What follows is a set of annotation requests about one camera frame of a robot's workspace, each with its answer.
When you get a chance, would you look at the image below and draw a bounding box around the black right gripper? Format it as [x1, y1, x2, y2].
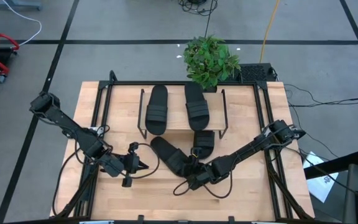
[181, 149, 229, 191]

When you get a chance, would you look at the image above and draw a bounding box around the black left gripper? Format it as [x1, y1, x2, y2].
[116, 142, 150, 187]

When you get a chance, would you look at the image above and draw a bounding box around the black rubber slide sandal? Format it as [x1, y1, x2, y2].
[150, 136, 195, 177]
[193, 129, 216, 159]
[184, 82, 210, 131]
[144, 84, 169, 136]

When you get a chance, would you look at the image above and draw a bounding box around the green potted plant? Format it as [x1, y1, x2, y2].
[183, 35, 242, 93]

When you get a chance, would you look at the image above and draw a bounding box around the black perforated computer case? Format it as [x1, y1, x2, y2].
[236, 63, 278, 84]

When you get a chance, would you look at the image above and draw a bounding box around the white paper sheet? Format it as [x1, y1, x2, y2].
[305, 151, 339, 203]

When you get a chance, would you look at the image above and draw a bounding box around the black metal beam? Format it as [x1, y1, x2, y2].
[303, 150, 358, 180]

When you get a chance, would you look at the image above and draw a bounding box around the grey metal stand base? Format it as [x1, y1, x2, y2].
[0, 0, 43, 11]

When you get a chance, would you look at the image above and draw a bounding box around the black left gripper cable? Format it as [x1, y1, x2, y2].
[128, 141, 161, 180]

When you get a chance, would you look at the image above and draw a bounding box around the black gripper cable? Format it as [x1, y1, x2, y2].
[128, 141, 161, 180]
[172, 172, 233, 200]

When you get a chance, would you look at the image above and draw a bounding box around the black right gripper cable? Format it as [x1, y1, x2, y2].
[172, 172, 233, 200]

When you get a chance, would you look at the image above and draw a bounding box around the wooden shelf with black frame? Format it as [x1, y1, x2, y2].
[137, 88, 229, 140]

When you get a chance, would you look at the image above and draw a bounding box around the black metal rig frame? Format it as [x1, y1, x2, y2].
[51, 70, 315, 220]

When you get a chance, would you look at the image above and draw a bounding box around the black left arm base cable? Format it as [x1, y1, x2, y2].
[51, 147, 80, 216]

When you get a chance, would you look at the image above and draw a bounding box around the black floor cable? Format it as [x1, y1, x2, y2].
[283, 83, 358, 108]

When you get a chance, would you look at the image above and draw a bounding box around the yellow cable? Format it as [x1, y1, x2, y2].
[259, 0, 281, 64]

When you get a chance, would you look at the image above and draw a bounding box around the black cable bundle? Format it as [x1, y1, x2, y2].
[177, 0, 219, 40]

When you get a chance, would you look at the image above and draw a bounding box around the white cable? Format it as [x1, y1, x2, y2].
[1, 0, 42, 47]

